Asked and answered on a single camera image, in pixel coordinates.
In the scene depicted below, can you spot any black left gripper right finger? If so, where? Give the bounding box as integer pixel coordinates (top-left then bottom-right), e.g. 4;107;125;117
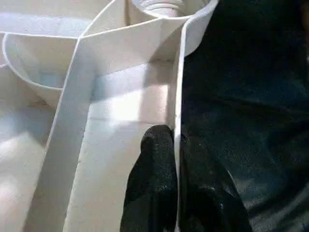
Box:
180;135;252;232

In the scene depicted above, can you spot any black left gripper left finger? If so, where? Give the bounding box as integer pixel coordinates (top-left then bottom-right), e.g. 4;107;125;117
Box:
120;124;179;232

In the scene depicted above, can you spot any white plastic table top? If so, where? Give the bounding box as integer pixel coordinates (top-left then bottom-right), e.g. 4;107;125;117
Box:
0;0;219;232

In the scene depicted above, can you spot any black plastic mat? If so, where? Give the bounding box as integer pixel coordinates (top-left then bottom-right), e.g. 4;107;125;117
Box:
180;0;309;232

